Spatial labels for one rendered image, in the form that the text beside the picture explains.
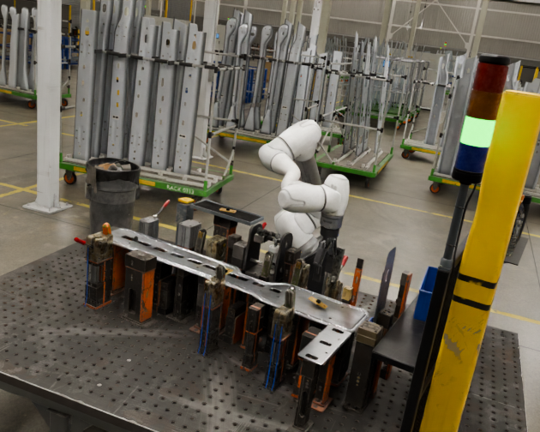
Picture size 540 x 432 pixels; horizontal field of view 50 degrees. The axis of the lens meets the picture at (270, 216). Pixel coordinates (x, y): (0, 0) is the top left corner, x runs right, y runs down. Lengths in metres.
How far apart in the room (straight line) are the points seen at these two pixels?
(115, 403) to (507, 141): 1.61
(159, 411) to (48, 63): 4.43
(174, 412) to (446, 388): 1.00
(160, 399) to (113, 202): 3.30
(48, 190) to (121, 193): 1.20
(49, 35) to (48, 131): 0.92
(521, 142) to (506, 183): 0.11
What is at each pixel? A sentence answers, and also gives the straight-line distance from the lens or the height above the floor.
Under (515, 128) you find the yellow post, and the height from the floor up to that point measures 1.92.
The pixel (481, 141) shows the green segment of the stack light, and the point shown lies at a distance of 1.43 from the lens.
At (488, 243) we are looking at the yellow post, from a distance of 1.61.
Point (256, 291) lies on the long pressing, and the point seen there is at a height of 1.00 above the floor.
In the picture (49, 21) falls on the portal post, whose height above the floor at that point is 1.88.
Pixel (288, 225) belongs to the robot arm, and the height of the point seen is 1.07.
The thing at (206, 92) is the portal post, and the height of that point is 1.05.
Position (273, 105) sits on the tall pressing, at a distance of 10.48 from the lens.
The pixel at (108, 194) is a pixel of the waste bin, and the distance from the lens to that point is 5.37.
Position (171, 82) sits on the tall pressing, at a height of 1.35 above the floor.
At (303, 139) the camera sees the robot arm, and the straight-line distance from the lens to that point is 2.72.
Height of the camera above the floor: 2.07
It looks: 18 degrees down
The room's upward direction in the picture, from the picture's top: 8 degrees clockwise
